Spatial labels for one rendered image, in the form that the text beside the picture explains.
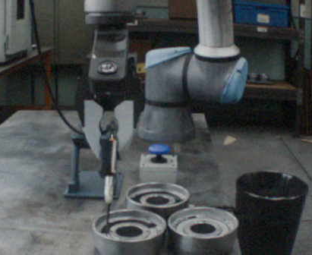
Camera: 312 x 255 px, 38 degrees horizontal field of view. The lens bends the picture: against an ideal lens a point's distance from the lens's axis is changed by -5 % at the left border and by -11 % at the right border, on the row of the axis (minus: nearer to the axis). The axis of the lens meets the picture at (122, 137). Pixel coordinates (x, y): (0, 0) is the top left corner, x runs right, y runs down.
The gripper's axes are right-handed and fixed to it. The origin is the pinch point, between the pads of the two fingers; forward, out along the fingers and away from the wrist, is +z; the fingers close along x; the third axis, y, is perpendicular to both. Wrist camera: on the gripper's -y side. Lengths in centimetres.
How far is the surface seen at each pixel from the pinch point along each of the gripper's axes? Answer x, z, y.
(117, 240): -2.0, 9.1, -10.1
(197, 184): -14.8, 13.2, 21.3
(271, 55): -119, 25, 400
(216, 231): -16.0, 10.2, -4.8
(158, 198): -7.1, 10.7, 8.6
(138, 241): -4.8, 9.2, -10.0
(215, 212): -16.3, 9.7, 0.5
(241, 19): -78, -10, 351
